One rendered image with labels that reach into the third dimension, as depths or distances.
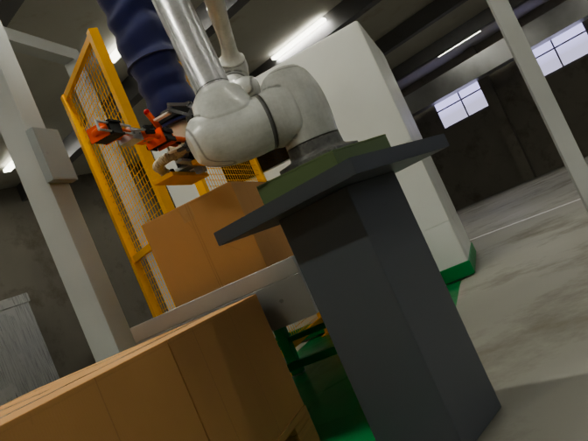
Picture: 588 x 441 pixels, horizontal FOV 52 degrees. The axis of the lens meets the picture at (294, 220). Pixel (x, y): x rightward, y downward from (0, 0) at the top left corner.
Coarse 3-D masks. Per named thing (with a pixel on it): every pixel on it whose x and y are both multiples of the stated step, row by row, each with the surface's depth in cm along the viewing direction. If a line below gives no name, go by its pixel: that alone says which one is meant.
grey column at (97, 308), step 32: (0, 32) 326; (0, 64) 315; (0, 96) 315; (0, 128) 317; (32, 160) 312; (32, 192) 313; (64, 192) 318; (64, 224) 309; (64, 256) 310; (96, 256) 320; (96, 288) 309; (96, 320) 307; (96, 352) 308
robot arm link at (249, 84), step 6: (228, 78) 218; (234, 78) 216; (240, 78) 214; (246, 78) 213; (252, 78) 214; (240, 84) 212; (246, 84) 212; (252, 84) 212; (258, 84) 216; (246, 90) 212; (252, 90) 213; (258, 90) 215; (252, 96) 214
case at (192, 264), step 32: (224, 192) 216; (256, 192) 237; (160, 224) 224; (192, 224) 221; (224, 224) 217; (160, 256) 225; (192, 256) 221; (224, 256) 218; (256, 256) 214; (288, 256) 239; (192, 288) 222
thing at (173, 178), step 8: (168, 176) 238; (176, 176) 241; (184, 176) 247; (192, 176) 254; (200, 176) 262; (160, 184) 242; (168, 184) 249; (176, 184) 255; (184, 184) 263; (192, 184) 271
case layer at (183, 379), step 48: (192, 336) 154; (240, 336) 177; (48, 384) 212; (96, 384) 116; (144, 384) 129; (192, 384) 145; (240, 384) 166; (288, 384) 193; (0, 432) 93; (48, 432) 101; (96, 432) 111; (144, 432) 123; (192, 432) 137; (240, 432) 155
